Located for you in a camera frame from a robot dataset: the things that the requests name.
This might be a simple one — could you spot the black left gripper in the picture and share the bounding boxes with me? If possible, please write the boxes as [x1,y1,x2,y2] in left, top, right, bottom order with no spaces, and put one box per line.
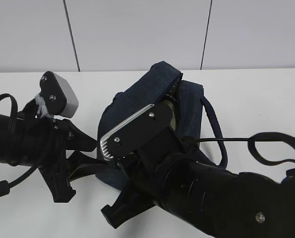
[39,119,110,203]

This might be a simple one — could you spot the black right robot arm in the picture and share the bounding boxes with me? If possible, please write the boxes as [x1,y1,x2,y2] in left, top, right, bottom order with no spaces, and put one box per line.
[101,127,295,238]

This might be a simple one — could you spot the dark blue fabric lunch bag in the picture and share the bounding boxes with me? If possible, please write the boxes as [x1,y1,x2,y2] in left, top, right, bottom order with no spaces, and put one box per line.
[95,61,229,191]

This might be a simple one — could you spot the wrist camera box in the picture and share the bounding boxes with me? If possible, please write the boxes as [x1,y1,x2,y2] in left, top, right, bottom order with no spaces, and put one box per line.
[35,71,79,119]
[100,103,173,161]

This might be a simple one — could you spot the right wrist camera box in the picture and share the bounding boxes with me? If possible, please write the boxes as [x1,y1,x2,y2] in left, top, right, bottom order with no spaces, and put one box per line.
[100,103,173,161]

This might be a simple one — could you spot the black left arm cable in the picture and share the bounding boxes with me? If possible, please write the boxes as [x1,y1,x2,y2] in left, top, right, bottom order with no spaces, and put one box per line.
[0,93,39,201]

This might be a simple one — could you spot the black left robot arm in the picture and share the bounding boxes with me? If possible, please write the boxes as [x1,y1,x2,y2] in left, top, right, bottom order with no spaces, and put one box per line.
[0,115,109,203]

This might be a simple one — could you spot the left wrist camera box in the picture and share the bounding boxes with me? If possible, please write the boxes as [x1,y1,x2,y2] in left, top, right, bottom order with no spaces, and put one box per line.
[35,71,79,119]

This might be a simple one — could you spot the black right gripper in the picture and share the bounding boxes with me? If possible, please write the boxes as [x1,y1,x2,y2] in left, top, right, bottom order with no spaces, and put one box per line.
[101,126,185,229]

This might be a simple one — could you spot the green lidded glass food container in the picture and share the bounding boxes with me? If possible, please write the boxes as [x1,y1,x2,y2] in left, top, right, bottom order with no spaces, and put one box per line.
[162,100,177,131]

